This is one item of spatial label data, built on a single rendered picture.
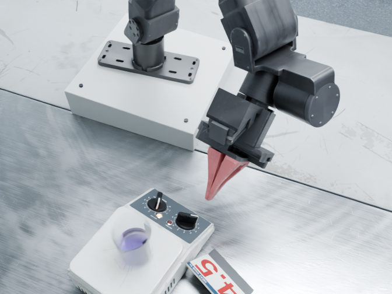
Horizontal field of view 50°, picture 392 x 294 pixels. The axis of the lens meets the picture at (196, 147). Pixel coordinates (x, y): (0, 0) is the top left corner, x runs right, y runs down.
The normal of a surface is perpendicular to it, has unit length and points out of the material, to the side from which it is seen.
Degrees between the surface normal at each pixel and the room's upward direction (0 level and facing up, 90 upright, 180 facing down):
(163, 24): 98
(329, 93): 70
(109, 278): 0
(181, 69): 3
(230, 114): 41
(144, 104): 3
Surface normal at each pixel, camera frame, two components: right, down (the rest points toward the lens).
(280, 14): 0.44, 0.00
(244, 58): -0.79, 0.46
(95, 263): 0.01, -0.59
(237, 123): -0.35, -0.01
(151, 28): 0.60, 0.72
